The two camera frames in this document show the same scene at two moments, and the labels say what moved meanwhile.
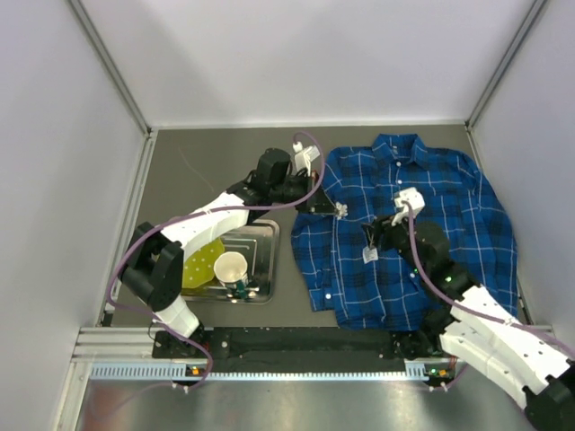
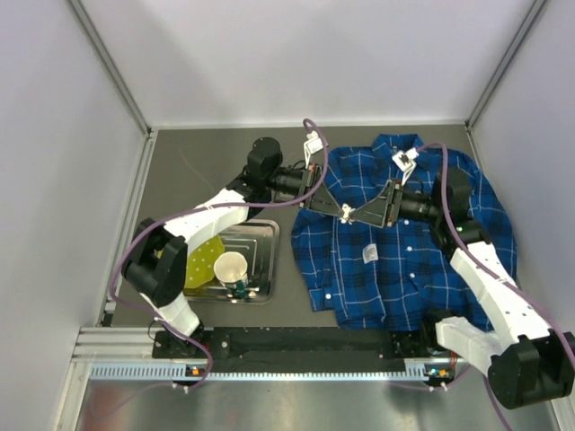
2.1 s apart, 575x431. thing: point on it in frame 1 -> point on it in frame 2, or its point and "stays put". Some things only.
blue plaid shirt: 348,272 stays put
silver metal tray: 258,242 stays put
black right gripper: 383,231 -> 396,204
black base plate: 298,344 stays put
